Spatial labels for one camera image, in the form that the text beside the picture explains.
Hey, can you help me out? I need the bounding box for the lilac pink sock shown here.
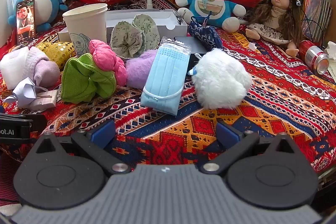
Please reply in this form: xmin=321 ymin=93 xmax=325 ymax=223
xmin=26 ymin=47 xmax=61 ymax=88

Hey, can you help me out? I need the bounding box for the white foam block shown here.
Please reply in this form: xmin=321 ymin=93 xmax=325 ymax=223
xmin=0 ymin=46 xmax=30 ymax=90

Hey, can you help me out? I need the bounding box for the white cardboard box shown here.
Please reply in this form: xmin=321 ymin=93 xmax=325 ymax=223
xmin=58 ymin=9 xmax=188 ymax=44

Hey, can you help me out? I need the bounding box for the navy patterned fabric pouch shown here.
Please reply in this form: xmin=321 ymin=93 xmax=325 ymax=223
xmin=188 ymin=11 xmax=224 ymax=51

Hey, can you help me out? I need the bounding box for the pink scrunchie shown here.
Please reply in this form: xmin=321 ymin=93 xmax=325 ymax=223
xmin=89 ymin=39 xmax=128 ymax=86

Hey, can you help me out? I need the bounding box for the red patterned blanket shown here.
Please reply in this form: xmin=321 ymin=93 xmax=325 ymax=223
xmin=0 ymin=0 xmax=336 ymax=175

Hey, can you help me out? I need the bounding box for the gold sequin scrunchie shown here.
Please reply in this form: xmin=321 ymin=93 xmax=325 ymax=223
xmin=37 ymin=41 xmax=76 ymax=70

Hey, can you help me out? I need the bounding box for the miniature metal bicycle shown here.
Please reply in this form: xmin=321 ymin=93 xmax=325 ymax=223
xmin=113 ymin=4 xmax=147 ymax=11

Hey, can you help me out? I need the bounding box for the red soda can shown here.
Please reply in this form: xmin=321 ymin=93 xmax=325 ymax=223
xmin=299 ymin=40 xmax=330 ymax=75

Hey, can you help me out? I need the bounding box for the black flat box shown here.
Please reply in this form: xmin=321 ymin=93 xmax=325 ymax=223
xmin=173 ymin=35 xmax=208 ymax=67

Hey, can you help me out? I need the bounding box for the black binder clip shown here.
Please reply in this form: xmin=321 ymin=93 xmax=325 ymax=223
xmin=176 ymin=10 xmax=188 ymax=25

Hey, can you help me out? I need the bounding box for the white fluffy scrunchie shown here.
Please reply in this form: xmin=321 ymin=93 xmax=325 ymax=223
xmin=191 ymin=48 xmax=253 ymax=110

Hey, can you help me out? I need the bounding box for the blue face mask pack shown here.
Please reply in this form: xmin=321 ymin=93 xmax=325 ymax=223
xmin=140 ymin=36 xmax=194 ymax=116

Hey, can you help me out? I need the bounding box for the white paper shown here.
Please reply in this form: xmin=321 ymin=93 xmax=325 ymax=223
xmin=3 ymin=77 xmax=44 ymax=107

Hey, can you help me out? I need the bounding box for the black cable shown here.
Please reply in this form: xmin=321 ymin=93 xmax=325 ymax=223
xmin=302 ymin=10 xmax=326 ymax=43

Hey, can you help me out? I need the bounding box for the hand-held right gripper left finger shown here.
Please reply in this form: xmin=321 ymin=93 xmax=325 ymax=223
xmin=34 ymin=120 xmax=131 ymax=175

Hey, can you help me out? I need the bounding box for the white paper cup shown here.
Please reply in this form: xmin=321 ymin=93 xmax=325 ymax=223
xmin=62 ymin=3 xmax=109 ymax=58

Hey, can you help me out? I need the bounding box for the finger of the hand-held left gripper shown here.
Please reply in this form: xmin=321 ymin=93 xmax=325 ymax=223
xmin=0 ymin=113 xmax=48 ymax=133

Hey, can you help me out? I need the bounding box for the black smartphone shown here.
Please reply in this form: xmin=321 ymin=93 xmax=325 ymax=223
xmin=16 ymin=0 xmax=36 ymax=45

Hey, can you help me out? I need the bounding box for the green floral fabric scrunchie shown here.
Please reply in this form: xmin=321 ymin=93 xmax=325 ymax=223
xmin=110 ymin=14 xmax=160 ymax=59

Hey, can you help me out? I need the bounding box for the blue round plush toy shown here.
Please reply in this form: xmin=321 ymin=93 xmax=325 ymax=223
xmin=7 ymin=0 xmax=69 ymax=33

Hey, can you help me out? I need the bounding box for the row of thin colourful booklets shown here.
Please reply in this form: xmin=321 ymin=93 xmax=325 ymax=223
xmin=302 ymin=0 xmax=333 ymax=43

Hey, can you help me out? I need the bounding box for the white tissue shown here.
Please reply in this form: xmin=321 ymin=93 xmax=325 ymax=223
xmin=324 ymin=41 xmax=336 ymax=57

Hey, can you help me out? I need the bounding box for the brown-haired doll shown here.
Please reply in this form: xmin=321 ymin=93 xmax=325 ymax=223
xmin=240 ymin=0 xmax=304 ymax=57

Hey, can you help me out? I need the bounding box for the purple fluffy scrunchie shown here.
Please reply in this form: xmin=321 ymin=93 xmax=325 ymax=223
xmin=125 ymin=49 xmax=158 ymax=89

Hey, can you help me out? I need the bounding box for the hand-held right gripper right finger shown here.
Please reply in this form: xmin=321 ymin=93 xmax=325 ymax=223
xmin=201 ymin=120 xmax=299 ymax=175

